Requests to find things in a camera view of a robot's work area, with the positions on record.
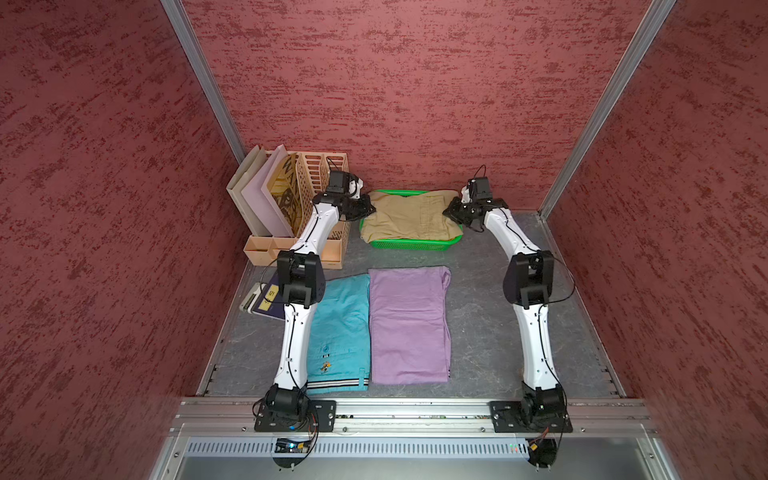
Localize khaki pants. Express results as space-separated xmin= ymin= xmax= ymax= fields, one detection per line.
xmin=359 ymin=190 xmax=462 ymax=245

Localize green plastic basket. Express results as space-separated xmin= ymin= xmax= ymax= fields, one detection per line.
xmin=359 ymin=189 xmax=464 ymax=252

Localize purple pants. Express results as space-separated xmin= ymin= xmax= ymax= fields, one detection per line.
xmin=369 ymin=266 xmax=451 ymax=386

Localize teal folded shorts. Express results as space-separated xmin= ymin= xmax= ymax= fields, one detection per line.
xmin=307 ymin=274 xmax=371 ymax=395

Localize beige plastic file organizer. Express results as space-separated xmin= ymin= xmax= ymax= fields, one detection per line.
xmin=243 ymin=152 xmax=350 ymax=270

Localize brown patterned book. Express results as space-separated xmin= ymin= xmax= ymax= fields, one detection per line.
xmin=265 ymin=146 xmax=304 ymax=236

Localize lilac folder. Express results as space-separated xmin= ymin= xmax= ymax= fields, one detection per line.
xmin=246 ymin=145 xmax=292 ymax=237

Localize grey folder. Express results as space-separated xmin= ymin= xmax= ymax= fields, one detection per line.
xmin=226 ymin=146 xmax=269 ymax=236

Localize dark blue notebook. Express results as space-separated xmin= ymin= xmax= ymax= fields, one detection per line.
xmin=239 ymin=274 xmax=285 ymax=321

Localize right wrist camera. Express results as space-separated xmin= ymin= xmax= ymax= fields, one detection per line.
xmin=461 ymin=177 xmax=493 ymax=204

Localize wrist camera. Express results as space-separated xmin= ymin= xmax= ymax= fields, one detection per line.
xmin=461 ymin=177 xmax=493 ymax=204
xmin=325 ymin=170 xmax=363 ymax=199

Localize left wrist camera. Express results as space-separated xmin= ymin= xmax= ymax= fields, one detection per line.
xmin=325 ymin=170 xmax=363 ymax=199

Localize right aluminium corner post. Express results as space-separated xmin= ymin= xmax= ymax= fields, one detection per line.
xmin=539 ymin=0 xmax=676 ymax=220

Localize aluminium corner post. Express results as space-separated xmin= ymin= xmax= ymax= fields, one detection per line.
xmin=160 ymin=0 xmax=246 ymax=164
xmin=539 ymin=0 xmax=676 ymax=220

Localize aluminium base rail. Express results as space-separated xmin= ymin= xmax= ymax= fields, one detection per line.
xmin=150 ymin=397 xmax=678 ymax=479

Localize left aluminium corner post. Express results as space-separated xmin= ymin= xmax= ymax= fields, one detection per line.
xmin=160 ymin=0 xmax=246 ymax=164

